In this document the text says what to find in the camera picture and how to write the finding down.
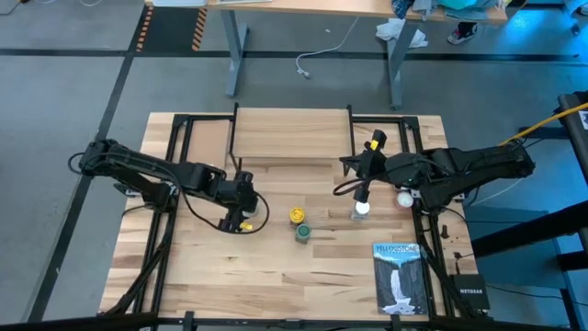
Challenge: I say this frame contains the wrist cable yellow tag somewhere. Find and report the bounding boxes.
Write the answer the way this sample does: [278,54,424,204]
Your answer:
[181,188,271,235]
[332,139,380,198]

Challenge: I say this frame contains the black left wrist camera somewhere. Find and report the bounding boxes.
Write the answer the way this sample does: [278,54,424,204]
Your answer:
[218,210,247,232]

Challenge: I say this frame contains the white-lid bagel seasoning jar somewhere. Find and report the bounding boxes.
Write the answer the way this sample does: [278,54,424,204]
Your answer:
[350,200,372,223]

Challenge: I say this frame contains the wooden shelf with black legs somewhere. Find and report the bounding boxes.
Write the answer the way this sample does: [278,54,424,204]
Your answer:
[228,101,357,177]

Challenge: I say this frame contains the wooden desk with grey legs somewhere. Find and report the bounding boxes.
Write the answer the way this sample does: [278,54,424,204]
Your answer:
[144,0,509,111]

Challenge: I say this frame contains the white flat box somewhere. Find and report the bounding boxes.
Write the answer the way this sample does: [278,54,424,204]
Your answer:
[153,0,208,8]

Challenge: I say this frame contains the teal cloth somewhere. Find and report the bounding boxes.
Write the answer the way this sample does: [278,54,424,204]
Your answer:
[438,0,500,13]

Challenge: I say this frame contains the white crumpled cloth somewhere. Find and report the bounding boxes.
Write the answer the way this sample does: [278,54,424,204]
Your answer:
[375,17,429,50]

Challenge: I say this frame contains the green-lid spice jar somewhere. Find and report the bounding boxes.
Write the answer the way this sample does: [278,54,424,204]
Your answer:
[294,223,313,245]

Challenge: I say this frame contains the yellow-lid brown spice jar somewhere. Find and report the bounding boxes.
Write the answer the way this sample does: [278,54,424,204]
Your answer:
[288,206,307,229]

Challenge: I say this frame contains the black aluminium table frame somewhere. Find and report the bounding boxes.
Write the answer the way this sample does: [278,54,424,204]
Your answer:
[98,112,495,331]

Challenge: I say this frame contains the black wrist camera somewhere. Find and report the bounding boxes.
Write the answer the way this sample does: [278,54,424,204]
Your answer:
[218,210,247,232]
[366,130,390,154]

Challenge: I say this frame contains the Yellowstone waterfall postcard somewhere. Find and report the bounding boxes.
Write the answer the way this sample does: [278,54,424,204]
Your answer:
[371,242,429,316]

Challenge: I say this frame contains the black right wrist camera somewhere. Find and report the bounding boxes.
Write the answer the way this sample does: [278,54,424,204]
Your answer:
[366,130,390,154]

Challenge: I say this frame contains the left wrist cable yellow tag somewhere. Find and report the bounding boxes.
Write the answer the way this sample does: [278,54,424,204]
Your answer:
[181,188,271,235]

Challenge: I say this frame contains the black metal side stand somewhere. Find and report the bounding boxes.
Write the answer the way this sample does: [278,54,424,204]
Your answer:
[470,91,588,331]

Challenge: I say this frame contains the right wrist cable yellow tag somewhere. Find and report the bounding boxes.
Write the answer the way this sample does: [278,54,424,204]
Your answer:
[332,139,380,198]

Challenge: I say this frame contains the person's grey sneaker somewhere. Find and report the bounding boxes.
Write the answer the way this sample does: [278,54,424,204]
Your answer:
[447,21,479,46]

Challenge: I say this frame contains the white cable with plug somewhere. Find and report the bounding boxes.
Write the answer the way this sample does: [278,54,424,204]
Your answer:
[295,16,360,79]

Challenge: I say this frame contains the black Netgear network switch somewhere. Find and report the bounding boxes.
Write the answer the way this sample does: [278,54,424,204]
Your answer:
[452,273,491,311]

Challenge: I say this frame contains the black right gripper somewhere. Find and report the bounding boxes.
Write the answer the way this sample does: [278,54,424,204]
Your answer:
[339,146,396,204]

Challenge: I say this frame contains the pile of mixed clothes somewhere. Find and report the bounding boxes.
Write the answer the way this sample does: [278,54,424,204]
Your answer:
[391,0,509,22]

